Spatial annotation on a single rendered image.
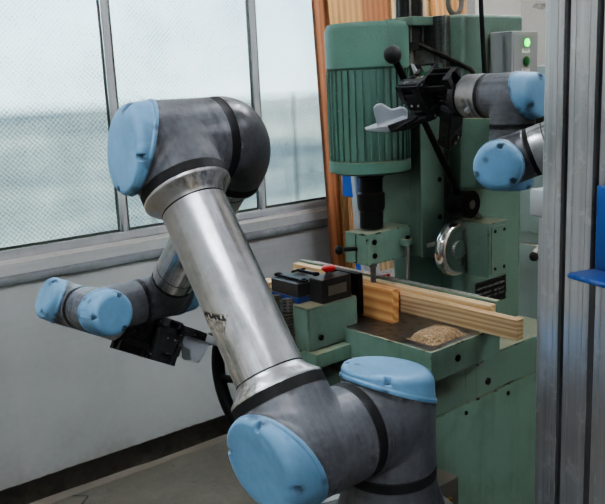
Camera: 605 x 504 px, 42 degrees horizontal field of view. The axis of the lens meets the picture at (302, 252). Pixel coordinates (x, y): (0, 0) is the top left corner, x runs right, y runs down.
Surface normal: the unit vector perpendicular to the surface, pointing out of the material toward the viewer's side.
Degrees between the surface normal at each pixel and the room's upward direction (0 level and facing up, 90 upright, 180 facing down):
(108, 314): 84
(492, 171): 90
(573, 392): 90
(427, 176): 90
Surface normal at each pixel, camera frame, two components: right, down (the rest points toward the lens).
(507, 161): -0.37, 0.21
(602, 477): -0.92, 0.12
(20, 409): 0.62, 0.14
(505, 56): -0.76, 0.17
